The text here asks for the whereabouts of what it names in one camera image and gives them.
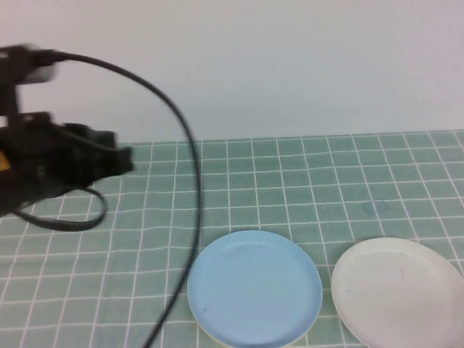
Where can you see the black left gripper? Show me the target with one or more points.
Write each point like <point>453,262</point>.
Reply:
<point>40,163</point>

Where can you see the light blue plastic plate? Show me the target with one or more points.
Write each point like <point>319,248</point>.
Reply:
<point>253,290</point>

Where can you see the white plastic plate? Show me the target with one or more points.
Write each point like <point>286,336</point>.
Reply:
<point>395,293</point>

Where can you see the green white checked tablecloth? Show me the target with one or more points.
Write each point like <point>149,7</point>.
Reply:
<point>290,188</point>

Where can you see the yellow plastic plate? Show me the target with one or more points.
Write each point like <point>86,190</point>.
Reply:
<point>209,337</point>

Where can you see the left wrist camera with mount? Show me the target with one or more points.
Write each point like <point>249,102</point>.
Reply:
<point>29,63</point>

